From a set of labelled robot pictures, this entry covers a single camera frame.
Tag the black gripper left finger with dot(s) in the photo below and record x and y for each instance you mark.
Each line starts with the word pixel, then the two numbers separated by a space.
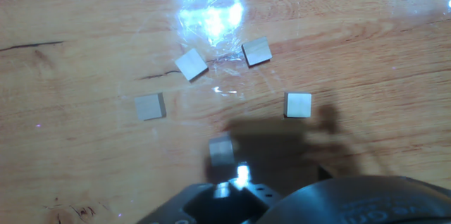
pixel 211 203

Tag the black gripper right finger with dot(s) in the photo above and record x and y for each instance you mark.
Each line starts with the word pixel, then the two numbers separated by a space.
pixel 323 174

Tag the small wooden cube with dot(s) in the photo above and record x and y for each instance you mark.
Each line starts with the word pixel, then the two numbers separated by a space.
pixel 298 105
pixel 221 150
pixel 256 50
pixel 149 107
pixel 190 64

